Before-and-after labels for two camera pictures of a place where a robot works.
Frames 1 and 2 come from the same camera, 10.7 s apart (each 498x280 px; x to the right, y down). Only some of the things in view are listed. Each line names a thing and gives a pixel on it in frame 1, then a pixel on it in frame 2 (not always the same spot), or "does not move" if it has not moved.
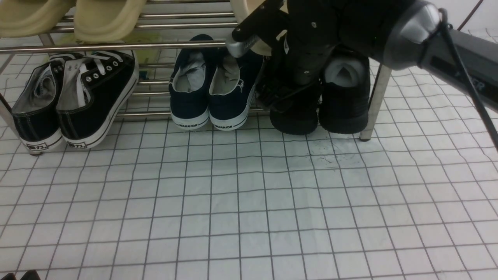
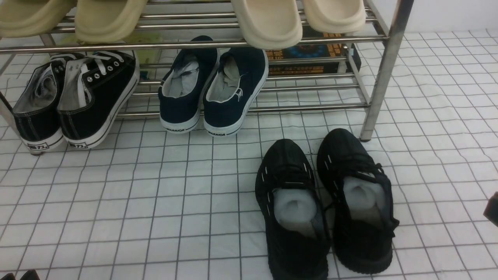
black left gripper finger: x=10 y=276 does not move
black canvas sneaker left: x=35 y=110 does not move
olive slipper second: x=105 y=21 does not move
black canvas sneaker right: x=93 y=89 does not move
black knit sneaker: x=298 y=115 → x=286 y=189
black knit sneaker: x=344 y=90 → x=364 y=219
